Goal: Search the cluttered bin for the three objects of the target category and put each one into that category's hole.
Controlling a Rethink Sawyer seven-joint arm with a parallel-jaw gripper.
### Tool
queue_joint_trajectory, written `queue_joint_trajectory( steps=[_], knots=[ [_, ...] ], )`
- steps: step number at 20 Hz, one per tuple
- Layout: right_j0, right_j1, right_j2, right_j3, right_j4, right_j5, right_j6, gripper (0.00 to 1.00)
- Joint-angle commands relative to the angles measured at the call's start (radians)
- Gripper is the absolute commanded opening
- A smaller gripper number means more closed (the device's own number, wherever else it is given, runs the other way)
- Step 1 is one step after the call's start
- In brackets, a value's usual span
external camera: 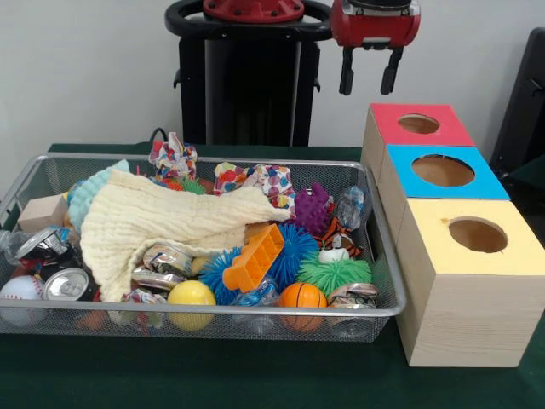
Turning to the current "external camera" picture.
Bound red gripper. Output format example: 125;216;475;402
330;0;422;96

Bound polka dot cloth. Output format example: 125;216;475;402
212;161;298;210

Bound wooden box with three holes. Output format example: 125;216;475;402
360;103;545;368

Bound clear mesh bin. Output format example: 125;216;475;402
0;152;408;344

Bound purple spiky toy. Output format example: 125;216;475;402
289;182;336;238

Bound blue spiky ball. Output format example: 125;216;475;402
198;225;320;306

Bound green spiky ball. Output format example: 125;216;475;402
296;251;372;297

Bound floral patterned cloth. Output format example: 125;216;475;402
147;131;199;180

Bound orange plastic block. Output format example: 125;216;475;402
221;223;285;294

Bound orange mini basketball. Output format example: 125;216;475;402
278;282;328;333

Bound cream waffle cloth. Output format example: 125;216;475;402
79;168;297;303

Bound yellow plastic ball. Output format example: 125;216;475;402
167;279;217;332

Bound white baseball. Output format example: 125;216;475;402
0;275;46;327

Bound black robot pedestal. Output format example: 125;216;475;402
164;0;341;148

